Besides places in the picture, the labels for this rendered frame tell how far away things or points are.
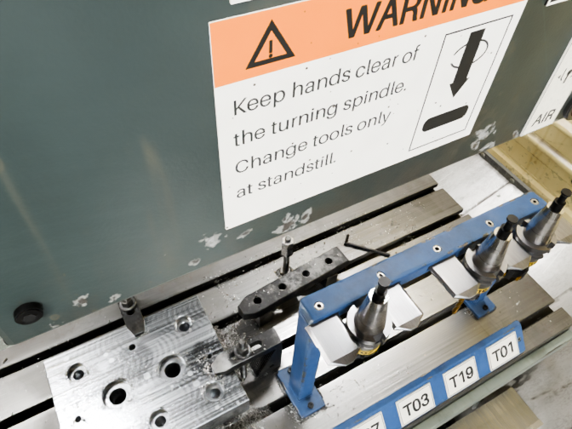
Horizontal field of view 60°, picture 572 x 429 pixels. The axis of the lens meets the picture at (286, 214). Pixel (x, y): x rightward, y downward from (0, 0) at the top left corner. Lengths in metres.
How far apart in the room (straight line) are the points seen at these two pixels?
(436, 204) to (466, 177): 0.25
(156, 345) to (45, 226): 0.77
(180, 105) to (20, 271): 0.09
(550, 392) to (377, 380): 0.48
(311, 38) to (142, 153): 0.07
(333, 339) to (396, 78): 0.51
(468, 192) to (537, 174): 0.19
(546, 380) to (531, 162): 0.56
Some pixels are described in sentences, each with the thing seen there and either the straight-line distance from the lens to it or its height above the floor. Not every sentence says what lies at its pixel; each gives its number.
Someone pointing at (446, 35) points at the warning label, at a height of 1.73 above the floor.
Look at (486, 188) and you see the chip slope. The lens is 1.53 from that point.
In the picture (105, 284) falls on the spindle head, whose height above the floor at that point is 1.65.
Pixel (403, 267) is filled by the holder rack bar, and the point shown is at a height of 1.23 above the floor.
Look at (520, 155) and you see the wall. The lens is 1.50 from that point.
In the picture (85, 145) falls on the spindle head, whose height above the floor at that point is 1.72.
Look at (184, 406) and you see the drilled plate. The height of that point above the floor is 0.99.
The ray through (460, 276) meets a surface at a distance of 0.80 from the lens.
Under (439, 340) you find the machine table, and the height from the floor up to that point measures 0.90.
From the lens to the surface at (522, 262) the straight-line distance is 0.86.
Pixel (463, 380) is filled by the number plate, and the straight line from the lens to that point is 1.05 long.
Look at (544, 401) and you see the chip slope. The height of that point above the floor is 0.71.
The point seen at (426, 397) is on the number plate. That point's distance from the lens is 1.00.
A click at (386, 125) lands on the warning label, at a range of 0.25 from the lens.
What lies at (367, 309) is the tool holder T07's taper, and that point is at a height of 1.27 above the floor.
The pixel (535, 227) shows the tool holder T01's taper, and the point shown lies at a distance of 0.86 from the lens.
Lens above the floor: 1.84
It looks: 50 degrees down
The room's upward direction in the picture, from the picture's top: 4 degrees clockwise
